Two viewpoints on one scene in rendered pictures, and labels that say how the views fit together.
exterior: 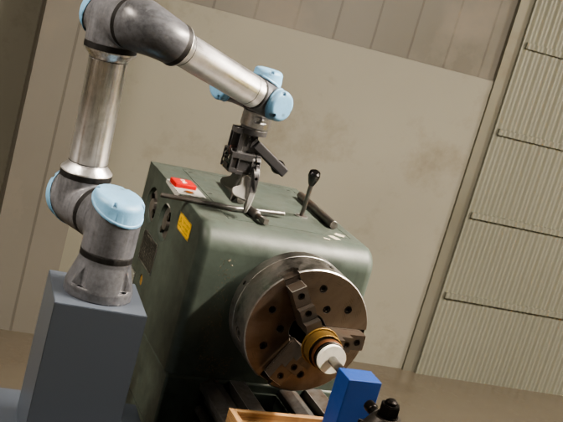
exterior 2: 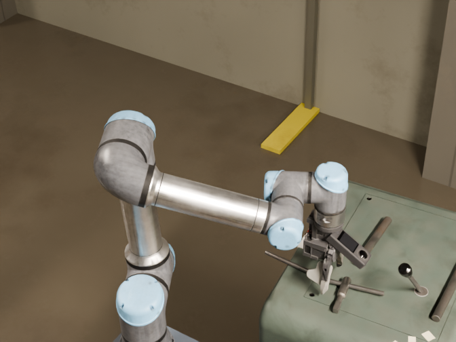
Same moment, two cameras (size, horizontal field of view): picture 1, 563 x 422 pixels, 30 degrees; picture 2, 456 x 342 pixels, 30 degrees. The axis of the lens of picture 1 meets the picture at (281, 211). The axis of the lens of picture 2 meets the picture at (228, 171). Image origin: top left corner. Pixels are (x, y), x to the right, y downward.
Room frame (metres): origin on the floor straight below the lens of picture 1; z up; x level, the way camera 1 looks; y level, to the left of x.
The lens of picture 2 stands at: (1.52, -0.93, 2.86)
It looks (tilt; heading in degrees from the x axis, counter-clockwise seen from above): 39 degrees down; 53
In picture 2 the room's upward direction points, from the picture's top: 2 degrees counter-clockwise
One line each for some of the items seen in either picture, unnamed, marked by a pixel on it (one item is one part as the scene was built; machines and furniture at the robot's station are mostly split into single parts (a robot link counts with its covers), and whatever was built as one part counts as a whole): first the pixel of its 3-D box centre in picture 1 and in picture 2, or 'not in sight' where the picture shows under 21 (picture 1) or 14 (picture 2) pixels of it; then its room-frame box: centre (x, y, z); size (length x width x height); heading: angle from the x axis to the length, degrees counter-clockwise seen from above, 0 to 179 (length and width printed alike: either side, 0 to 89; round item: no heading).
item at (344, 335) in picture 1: (344, 339); not in sight; (2.39, -0.23, 1.08); 0.12 x 0.11 x 0.05; 114
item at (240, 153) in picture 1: (245, 151); (325, 236); (2.61, 0.13, 1.42); 0.09 x 0.08 x 0.12; 114
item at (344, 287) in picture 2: (256, 214); (341, 294); (2.60, 0.06, 1.27); 0.12 x 0.02 x 0.02; 31
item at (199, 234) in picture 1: (239, 270); (380, 313); (2.78, 0.07, 1.06); 0.59 x 0.48 x 0.39; 24
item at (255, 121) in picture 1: (256, 120); (328, 213); (2.61, 0.12, 1.50); 0.08 x 0.08 x 0.05
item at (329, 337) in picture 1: (322, 349); not in sight; (2.28, -0.18, 1.08); 0.09 x 0.09 x 0.09; 24
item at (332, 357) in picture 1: (341, 370); not in sight; (2.18, -0.22, 1.08); 0.13 x 0.07 x 0.07; 24
